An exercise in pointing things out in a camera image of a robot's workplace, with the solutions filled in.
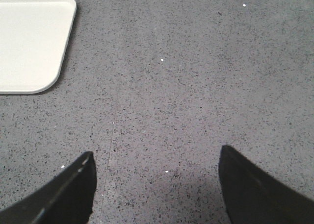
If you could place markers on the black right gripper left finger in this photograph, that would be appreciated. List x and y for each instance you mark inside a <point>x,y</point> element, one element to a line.
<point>67,199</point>

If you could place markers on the cream rectangular plastic tray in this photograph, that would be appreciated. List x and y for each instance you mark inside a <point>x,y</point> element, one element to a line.
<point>34,35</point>

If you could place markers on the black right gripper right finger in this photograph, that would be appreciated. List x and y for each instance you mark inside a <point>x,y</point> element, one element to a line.
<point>252,196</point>

